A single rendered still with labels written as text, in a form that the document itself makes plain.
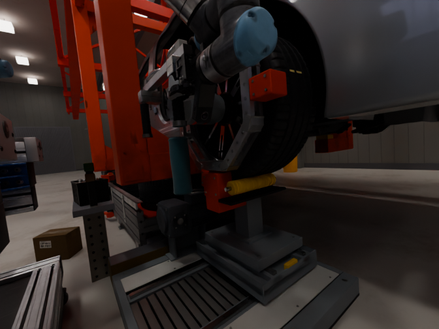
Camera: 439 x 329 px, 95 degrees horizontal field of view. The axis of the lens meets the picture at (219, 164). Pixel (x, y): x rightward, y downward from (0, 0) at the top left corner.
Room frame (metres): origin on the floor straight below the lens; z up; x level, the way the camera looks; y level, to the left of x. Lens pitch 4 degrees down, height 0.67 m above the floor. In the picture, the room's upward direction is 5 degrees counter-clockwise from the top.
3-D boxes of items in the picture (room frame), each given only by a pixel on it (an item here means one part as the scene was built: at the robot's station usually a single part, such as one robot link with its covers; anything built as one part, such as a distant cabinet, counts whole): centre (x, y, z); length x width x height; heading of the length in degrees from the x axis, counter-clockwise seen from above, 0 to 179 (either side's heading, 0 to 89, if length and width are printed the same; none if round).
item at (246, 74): (0.90, 0.02, 0.85); 0.54 x 0.07 x 0.54; 35
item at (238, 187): (0.86, -0.13, 0.51); 0.29 x 0.06 x 0.06; 125
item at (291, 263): (1.00, -0.12, 0.13); 0.50 x 0.36 x 0.10; 35
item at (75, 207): (1.11, 0.73, 0.44); 0.43 x 0.17 x 0.03; 35
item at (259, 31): (0.38, -0.06, 0.86); 0.11 x 0.08 x 0.09; 35
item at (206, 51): (0.44, -0.01, 0.85); 0.08 x 0.05 x 0.08; 125
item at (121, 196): (2.22, 1.21, 0.28); 2.47 x 0.09 x 0.22; 35
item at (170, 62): (0.64, 0.09, 0.93); 0.09 x 0.05 x 0.05; 125
